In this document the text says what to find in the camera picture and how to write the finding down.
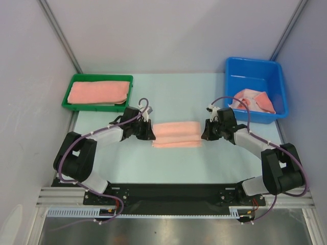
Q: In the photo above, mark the pink white striped towel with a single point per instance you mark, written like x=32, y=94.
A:
x=253, y=100

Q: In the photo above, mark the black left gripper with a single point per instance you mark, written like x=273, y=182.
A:
x=148, y=134

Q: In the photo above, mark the blue plastic bin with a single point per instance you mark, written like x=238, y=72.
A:
x=259, y=75

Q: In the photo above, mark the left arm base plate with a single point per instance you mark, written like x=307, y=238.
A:
x=93, y=199

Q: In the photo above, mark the left aluminium corner post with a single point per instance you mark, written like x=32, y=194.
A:
x=54, y=24

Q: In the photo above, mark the light pink towel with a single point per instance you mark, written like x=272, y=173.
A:
x=185, y=134

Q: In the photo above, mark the aluminium corner post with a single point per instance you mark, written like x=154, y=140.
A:
x=302, y=4
x=54, y=24

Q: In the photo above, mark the right aluminium corner post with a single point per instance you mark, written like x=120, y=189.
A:
x=302, y=4

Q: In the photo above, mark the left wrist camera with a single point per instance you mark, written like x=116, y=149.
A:
x=146, y=112

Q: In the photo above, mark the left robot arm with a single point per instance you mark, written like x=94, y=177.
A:
x=74, y=162

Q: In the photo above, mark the grey cable duct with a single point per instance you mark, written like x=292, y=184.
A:
x=224, y=212

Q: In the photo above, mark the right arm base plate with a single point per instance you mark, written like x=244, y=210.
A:
x=237, y=197

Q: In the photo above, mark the aluminium front rail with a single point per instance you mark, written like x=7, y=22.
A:
x=77, y=196

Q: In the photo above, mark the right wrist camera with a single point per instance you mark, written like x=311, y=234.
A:
x=213, y=110

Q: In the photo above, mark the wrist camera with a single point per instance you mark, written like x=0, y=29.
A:
x=213, y=110
x=146, y=112

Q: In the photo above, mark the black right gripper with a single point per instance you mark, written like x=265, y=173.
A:
x=213, y=130

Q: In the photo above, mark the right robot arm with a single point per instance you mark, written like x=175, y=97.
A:
x=281, y=167

